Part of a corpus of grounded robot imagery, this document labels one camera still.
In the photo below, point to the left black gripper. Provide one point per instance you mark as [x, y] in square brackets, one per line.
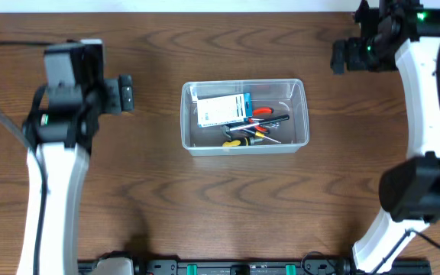
[125, 93]

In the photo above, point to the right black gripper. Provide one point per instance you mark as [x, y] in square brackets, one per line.
[338, 56]

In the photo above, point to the blue white cardboard box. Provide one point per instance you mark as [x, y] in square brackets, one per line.
[224, 110]

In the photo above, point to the red handled pliers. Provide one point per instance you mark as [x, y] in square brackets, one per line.
[257, 112]

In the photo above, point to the thin black yellow screwdriver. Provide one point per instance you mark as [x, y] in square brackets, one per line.
[261, 135]

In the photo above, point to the yellow black stubby screwdriver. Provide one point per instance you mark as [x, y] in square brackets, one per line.
[245, 141]

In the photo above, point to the silver ratchet wrench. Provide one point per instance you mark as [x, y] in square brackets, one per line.
[269, 125]

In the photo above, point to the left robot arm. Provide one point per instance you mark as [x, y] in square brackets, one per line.
[58, 131]

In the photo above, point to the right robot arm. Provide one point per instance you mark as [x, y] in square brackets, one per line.
[401, 36]

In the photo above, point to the clear plastic container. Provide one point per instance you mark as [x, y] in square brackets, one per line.
[284, 96]

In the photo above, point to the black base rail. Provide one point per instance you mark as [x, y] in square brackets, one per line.
[119, 262]

